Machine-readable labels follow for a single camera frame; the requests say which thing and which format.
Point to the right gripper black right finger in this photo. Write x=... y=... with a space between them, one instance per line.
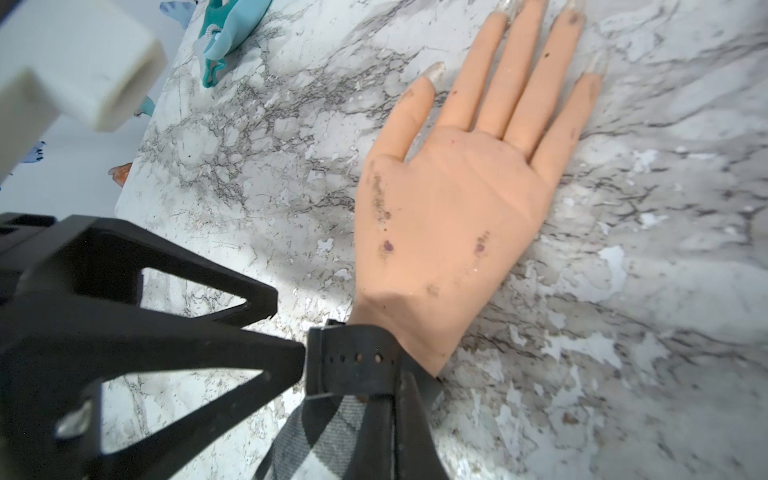
x=395 y=441

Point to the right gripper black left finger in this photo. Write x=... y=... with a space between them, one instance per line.
x=71 y=319

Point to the black wrist watch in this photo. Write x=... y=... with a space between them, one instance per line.
x=361 y=360

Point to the mannequin hand flesh coloured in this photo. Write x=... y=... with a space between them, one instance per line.
x=437 y=232

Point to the black white plaid sleeve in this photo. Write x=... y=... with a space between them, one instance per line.
x=317 y=441

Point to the green rubber glove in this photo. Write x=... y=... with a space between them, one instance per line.
x=226 y=25

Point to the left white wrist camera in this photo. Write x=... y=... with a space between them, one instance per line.
x=88 y=60

